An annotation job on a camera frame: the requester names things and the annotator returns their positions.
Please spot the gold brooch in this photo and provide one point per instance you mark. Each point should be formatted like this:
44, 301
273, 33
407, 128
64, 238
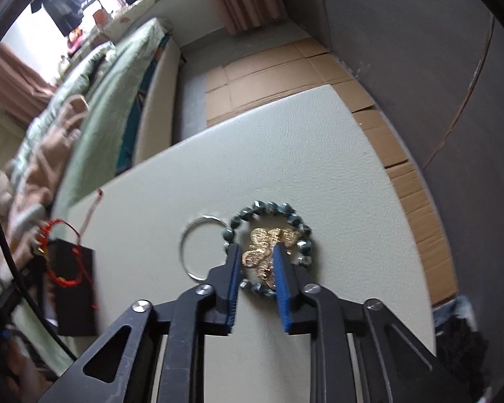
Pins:
256, 256

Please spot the bed with green sheet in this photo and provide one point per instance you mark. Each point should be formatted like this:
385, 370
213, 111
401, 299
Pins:
105, 126

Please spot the black box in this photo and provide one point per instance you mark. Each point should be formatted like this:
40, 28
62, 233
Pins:
73, 302

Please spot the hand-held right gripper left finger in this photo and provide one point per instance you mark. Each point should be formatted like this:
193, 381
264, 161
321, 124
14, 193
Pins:
234, 285

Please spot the orange paper bag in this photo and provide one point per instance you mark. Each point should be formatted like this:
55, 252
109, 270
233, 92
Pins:
101, 17

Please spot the dark blue cloth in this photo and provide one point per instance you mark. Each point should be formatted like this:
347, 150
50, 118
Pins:
458, 336

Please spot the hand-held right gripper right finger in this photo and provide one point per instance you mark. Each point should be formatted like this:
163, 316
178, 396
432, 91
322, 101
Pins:
283, 294

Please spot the pink toy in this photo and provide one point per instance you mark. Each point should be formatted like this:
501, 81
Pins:
76, 40

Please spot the cream padded headboard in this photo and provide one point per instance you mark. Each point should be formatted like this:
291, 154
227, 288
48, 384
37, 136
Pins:
0, 142

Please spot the printed window seat cushion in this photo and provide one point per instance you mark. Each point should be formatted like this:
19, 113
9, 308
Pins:
143, 8

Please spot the cardboard floor sheets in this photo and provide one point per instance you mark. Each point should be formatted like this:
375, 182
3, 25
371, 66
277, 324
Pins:
269, 71

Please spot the grey wardrobe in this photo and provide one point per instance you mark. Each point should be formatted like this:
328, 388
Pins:
403, 50

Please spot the hanging dark clothes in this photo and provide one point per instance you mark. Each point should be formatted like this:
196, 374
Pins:
63, 4

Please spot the thin silver bangle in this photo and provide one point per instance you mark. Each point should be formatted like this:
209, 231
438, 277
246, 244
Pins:
208, 217

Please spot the green floral quilt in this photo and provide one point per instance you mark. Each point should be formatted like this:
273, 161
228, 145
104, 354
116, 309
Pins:
80, 71

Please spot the pink fleece blanket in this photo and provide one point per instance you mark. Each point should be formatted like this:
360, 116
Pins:
46, 163

